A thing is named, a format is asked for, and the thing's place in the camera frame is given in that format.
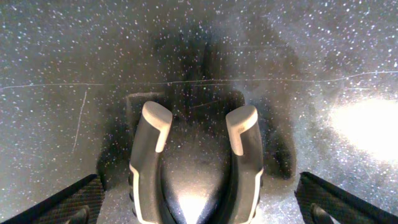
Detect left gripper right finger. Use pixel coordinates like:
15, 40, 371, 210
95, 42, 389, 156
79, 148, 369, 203
294, 171, 398, 224

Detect black and white pliers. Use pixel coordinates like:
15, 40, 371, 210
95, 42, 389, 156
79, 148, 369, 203
127, 101, 264, 224

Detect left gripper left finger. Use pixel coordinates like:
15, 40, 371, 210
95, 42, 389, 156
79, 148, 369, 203
0, 174, 106, 224

